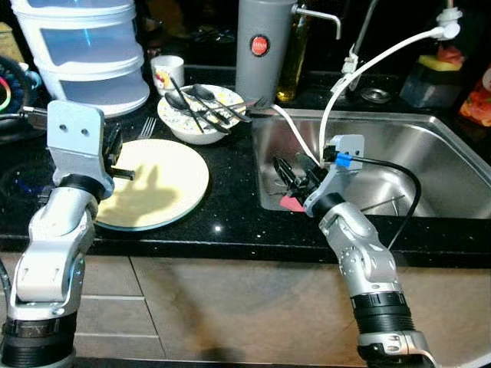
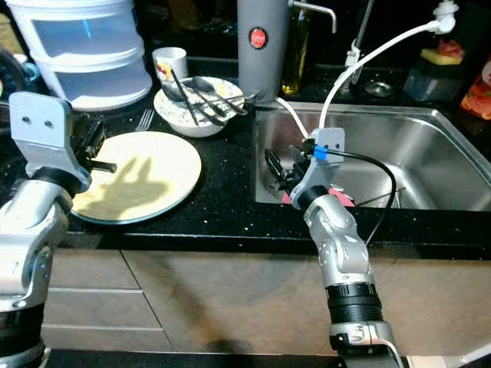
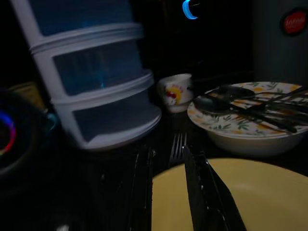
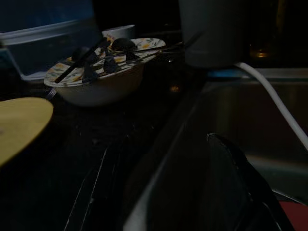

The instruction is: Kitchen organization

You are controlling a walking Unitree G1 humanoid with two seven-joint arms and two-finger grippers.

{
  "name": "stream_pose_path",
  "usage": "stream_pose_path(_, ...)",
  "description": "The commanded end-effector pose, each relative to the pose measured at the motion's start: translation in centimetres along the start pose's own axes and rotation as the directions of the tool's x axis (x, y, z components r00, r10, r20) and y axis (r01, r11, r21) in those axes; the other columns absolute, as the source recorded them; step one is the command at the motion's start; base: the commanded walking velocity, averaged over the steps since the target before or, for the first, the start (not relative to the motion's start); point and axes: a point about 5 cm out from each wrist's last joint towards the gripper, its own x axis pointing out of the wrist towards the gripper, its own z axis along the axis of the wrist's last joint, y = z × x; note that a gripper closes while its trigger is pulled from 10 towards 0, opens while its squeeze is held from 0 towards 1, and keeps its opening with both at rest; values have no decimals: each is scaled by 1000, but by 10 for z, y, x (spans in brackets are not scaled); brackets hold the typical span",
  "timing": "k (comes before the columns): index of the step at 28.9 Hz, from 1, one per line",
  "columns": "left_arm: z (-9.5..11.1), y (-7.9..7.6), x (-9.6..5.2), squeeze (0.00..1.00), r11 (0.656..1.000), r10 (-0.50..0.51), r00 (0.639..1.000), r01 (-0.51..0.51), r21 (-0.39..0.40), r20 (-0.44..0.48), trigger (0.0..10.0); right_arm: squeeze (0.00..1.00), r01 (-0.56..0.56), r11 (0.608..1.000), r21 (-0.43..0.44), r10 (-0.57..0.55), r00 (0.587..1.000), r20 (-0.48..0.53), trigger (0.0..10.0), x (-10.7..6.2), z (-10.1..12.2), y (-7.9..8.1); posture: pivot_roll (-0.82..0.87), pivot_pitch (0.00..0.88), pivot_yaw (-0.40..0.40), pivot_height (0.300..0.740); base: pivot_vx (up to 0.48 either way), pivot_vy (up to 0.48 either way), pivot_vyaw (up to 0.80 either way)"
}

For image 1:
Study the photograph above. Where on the beige stone-look drawer front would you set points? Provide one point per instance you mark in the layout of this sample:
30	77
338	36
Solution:
111	276
115	326

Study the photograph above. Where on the pink sponge piece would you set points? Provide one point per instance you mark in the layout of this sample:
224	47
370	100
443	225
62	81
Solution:
291	204

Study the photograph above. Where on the pale yellow round plate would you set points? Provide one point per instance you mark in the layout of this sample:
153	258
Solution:
169	184

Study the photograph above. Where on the black round appliance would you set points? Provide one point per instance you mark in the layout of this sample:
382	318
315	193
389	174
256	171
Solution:
14	96

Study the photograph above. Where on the red scrubber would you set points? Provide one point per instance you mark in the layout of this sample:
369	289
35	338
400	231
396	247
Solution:
453	54

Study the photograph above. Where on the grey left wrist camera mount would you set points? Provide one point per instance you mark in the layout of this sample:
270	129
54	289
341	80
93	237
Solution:
73	138

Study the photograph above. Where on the black sponge holder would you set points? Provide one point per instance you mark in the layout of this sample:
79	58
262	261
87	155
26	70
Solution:
430	88

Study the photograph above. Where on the thin silver faucet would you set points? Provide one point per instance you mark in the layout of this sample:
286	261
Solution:
354	65

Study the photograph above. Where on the thin metal stick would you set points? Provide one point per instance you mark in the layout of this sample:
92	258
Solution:
383	203

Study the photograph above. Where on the beige stone-look cabinet door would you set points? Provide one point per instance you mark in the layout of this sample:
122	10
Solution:
245	307
453	314

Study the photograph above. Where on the white stacked plastic container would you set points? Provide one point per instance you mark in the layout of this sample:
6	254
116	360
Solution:
84	54

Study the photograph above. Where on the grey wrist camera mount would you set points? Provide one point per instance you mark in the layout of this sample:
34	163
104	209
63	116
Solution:
73	138
337	180

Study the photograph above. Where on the white printed mug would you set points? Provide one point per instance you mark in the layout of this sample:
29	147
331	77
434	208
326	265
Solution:
167	75

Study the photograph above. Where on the olive oil bottle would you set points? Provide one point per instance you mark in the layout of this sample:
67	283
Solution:
291	77

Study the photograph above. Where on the yellow sponge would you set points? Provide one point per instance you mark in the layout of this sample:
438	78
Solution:
433	64

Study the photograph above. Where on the stainless steel sink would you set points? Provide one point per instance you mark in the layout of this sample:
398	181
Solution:
445	169

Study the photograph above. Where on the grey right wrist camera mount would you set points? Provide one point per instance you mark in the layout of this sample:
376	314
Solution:
337	180

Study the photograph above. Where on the black spoon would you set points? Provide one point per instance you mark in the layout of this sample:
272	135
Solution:
203	92
176	100

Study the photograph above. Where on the silver fork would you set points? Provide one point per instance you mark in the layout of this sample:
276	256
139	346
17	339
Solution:
147	128

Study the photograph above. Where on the grey water dispenser with spout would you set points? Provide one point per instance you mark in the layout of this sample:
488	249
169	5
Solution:
265	69

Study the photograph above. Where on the round silver counter cap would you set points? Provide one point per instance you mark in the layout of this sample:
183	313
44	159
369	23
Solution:
376	95

